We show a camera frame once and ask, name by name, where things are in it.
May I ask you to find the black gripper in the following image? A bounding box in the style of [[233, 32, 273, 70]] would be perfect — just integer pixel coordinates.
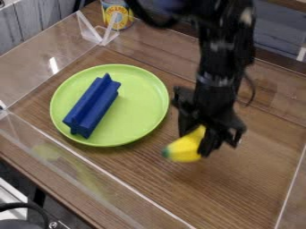
[[173, 86, 247, 157]]

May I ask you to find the yellow toy banana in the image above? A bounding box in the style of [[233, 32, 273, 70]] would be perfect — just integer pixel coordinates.
[[162, 125, 206, 163]]

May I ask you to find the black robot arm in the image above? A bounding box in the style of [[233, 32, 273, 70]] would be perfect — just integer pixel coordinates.
[[126, 0, 255, 162]]

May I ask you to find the green plate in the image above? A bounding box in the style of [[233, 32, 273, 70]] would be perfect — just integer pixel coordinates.
[[50, 64, 170, 147]]

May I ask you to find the blue star-shaped block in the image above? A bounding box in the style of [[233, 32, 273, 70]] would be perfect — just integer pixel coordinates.
[[63, 73, 121, 139]]

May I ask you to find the yellow labelled can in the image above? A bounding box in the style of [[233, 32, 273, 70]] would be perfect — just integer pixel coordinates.
[[100, 0, 134, 30]]

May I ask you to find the clear acrylic front wall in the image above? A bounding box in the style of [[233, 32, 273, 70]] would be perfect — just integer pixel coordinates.
[[0, 110, 197, 229]]

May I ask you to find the clear acrylic corner bracket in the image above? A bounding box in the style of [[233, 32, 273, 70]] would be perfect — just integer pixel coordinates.
[[76, 11, 119, 47]]

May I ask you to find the black cable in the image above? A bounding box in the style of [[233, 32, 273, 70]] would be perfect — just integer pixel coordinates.
[[0, 201, 51, 229]]

